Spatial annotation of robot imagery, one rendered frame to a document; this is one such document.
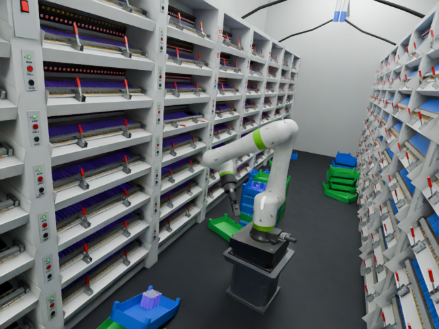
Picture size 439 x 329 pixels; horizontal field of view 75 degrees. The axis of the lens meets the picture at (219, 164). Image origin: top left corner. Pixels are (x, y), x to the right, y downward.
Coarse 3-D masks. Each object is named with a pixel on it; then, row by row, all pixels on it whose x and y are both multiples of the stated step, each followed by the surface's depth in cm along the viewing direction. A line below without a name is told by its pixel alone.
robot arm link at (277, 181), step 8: (288, 120) 155; (296, 128) 155; (296, 136) 158; (280, 144) 158; (288, 144) 157; (280, 152) 159; (288, 152) 159; (272, 160) 165; (280, 160) 160; (288, 160) 161; (272, 168) 164; (280, 168) 161; (272, 176) 164; (280, 176) 162; (272, 184) 164; (280, 184) 163; (280, 192) 164
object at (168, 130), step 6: (168, 108) 195; (174, 108) 203; (192, 108) 222; (198, 108) 220; (198, 114) 219; (204, 114) 219; (204, 120) 217; (168, 126) 176; (180, 126) 185; (186, 126) 190; (192, 126) 197; (198, 126) 206; (204, 126) 217; (168, 132) 171; (174, 132) 179; (180, 132) 186
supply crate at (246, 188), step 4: (244, 184) 234; (248, 184) 249; (256, 184) 250; (260, 184) 249; (244, 188) 234; (248, 188) 247; (252, 188) 248; (260, 188) 250; (244, 192) 235; (248, 192) 233; (252, 192) 232; (256, 192) 230; (260, 192) 229
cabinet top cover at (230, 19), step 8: (176, 0) 183; (184, 0) 181; (192, 0) 179; (200, 0) 177; (208, 0) 181; (200, 8) 200; (208, 8) 197; (216, 8) 195; (224, 16) 218; (232, 16) 218; (224, 24) 251; (232, 24) 247; (240, 24) 243; (248, 24) 251
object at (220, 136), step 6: (216, 126) 270; (222, 126) 277; (228, 126) 289; (234, 126) 286; (216, 132) 254; (222, 132) 267; (228, 132) 270; (234, 132) 284; (216, 138) 246; (222, 138) 253; (228, 138) 267; (216, 144) 246
